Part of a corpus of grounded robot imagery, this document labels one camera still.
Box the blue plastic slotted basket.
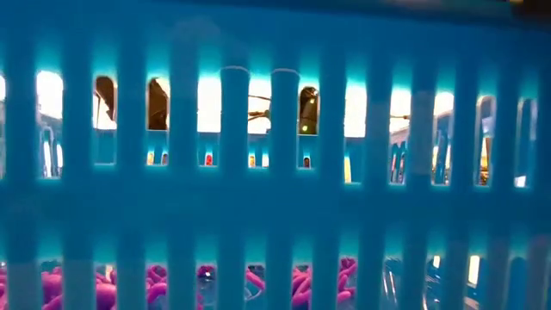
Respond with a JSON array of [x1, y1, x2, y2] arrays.
[[0, 0, 551, 310]]

